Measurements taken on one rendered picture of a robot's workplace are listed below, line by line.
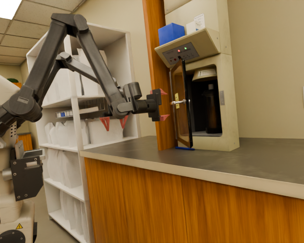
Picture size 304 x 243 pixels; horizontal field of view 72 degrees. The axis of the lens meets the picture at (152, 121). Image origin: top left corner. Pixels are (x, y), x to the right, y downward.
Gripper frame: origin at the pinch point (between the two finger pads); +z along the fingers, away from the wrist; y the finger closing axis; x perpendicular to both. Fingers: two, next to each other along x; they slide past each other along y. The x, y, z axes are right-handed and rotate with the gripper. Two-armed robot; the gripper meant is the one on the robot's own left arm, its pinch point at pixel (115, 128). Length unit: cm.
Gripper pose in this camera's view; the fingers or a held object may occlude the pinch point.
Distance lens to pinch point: 113.1
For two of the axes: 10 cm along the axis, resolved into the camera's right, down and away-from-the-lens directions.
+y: 7.2, -1.2, 6.9
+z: 1.1, 9.9, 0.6
